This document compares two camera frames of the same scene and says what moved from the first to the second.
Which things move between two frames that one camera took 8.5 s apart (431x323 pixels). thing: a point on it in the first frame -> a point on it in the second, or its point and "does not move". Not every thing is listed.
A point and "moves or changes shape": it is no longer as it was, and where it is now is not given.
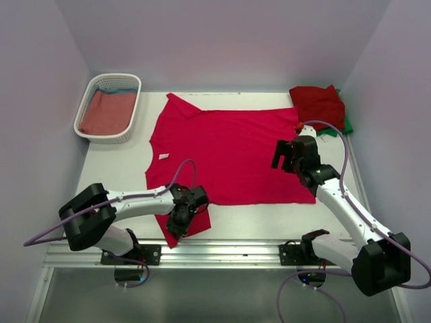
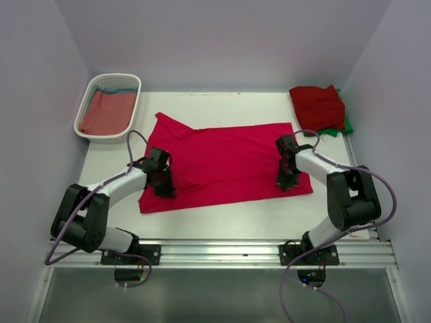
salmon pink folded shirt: [108, 114] does not move
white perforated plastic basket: [106, 112] does not move
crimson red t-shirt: [230, 152] moves or changes shape
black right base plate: [300, 255] does not move
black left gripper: [178, 231] -> [168, 192]
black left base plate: [149, 254] does not move
